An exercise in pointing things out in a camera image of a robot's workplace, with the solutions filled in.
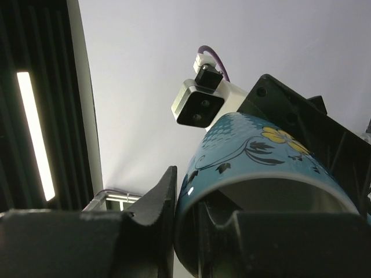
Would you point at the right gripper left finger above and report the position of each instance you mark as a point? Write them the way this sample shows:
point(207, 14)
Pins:
point(136, 242)

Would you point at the ceiling light strip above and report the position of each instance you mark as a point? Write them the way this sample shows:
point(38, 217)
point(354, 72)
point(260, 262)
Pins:
point(34, 126)

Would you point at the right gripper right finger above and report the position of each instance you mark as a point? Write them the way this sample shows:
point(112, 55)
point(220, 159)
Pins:
point(242, 244)

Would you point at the light blue floral mug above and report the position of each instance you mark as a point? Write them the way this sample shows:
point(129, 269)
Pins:
point(248, 164)

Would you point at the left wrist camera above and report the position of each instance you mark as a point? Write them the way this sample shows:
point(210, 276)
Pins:
point(202, 100)

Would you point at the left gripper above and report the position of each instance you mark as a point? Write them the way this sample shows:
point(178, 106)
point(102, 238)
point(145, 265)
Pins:
point(344, 154)

